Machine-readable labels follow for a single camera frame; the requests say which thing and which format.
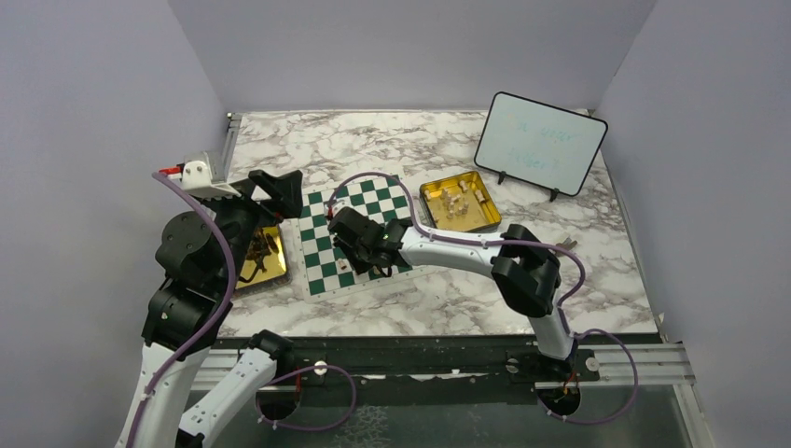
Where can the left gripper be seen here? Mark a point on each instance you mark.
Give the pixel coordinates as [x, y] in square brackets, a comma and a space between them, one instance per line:
[285, 190]

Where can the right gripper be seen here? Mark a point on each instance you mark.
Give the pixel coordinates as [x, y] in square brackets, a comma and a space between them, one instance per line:
[359, 268]

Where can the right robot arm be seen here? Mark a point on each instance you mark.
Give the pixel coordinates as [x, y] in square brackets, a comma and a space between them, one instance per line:
[527, 273]

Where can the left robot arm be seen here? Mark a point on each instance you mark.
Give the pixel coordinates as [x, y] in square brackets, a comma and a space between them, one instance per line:
[202, 252]

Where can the green white chess board mat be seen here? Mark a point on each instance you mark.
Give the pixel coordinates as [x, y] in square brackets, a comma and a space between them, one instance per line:
[370, 204]

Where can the gold tin with dark pieces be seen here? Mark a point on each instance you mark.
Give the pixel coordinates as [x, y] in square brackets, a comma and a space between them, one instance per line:
[265, 265]

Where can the gold tin with light pieces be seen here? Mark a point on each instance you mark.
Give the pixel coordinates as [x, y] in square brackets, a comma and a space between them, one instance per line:
[460, 203]

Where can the small grey key object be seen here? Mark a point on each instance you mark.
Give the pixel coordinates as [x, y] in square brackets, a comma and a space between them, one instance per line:
[565, 246]

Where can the small whiteboard on stand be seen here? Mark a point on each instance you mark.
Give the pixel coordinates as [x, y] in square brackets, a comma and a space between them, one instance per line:
[544, 145]

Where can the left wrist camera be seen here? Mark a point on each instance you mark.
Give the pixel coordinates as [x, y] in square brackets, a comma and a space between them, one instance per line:
[197, 176]

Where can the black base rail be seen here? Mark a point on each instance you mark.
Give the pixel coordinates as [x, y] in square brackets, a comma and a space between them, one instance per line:
[434, 370]

